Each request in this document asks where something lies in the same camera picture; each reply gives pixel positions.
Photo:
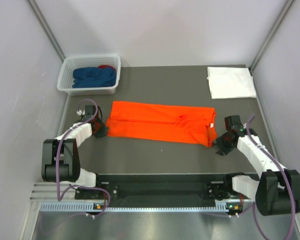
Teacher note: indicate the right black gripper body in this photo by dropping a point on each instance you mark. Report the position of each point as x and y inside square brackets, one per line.
[224, 139]

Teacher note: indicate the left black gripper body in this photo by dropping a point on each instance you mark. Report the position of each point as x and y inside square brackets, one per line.
[101, 124]

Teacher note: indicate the orange t-shirt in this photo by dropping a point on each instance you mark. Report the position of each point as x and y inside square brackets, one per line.
[167, 123]

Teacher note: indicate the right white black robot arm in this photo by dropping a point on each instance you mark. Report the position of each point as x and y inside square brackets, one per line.
[277, 189]

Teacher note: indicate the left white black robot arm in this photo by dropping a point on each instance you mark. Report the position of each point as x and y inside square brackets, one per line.
[65, 149]

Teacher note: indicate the blue t-shirt in basket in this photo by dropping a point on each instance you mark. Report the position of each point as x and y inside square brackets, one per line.
[93, 77]

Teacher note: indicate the white plastic basket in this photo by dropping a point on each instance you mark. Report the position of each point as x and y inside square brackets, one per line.
[65, 78]

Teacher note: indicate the white folded t-shirt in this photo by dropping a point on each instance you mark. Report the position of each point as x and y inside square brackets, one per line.
[230, 83]

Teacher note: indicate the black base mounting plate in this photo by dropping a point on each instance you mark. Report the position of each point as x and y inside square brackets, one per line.
[166, 194]

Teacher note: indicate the red t-shirt in basket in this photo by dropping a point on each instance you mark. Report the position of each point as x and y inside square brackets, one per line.
[104, 66]

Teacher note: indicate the grey slotted cable duct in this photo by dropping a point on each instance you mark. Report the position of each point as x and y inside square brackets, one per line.
[92, 207]

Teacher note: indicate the aluminium frame rail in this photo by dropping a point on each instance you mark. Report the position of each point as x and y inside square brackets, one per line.
[47, 191]

